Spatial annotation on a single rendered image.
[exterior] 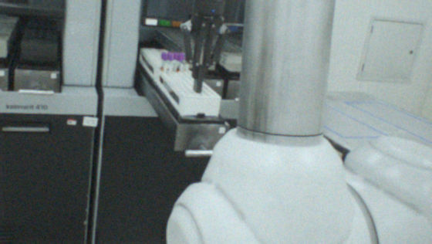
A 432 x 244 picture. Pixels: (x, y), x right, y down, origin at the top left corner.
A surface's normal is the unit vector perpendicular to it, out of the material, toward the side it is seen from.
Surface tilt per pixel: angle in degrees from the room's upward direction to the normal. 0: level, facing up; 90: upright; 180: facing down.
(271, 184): 66
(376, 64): 90
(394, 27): 90
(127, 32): 90
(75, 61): 90
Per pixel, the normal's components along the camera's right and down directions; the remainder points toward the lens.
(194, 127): 0.25, 0.29
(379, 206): -0.04, -0.57
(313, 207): 0.32, 0.07
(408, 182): -0.18, -0.40
